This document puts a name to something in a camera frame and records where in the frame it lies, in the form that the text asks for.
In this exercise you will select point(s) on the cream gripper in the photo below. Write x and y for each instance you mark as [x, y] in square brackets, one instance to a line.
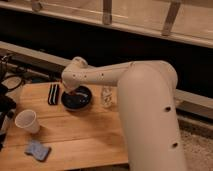
[69, 87]

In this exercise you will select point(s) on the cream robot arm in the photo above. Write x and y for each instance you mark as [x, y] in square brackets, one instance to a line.
[145, 98]

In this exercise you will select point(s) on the dark ceramic bowl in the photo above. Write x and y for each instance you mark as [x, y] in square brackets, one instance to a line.
[78, 99]

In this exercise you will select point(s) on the clear glass jar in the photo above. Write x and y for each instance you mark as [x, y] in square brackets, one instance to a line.
[106, 96]

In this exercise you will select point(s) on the white paper cup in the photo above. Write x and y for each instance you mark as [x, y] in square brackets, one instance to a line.
[27, 120]

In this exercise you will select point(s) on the blue sponge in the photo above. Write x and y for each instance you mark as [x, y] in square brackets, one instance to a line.
[37, 150]

